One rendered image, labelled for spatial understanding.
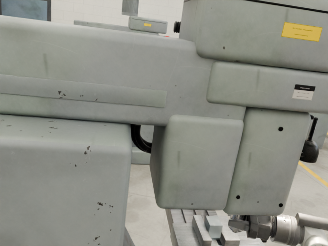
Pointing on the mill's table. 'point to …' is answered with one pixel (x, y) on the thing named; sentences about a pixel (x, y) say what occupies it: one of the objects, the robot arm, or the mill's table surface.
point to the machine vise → (203, 235)
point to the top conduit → (176, 27)
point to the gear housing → (268, 87)
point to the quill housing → (266, 161)
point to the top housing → (259, 31)
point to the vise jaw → (228, 237)
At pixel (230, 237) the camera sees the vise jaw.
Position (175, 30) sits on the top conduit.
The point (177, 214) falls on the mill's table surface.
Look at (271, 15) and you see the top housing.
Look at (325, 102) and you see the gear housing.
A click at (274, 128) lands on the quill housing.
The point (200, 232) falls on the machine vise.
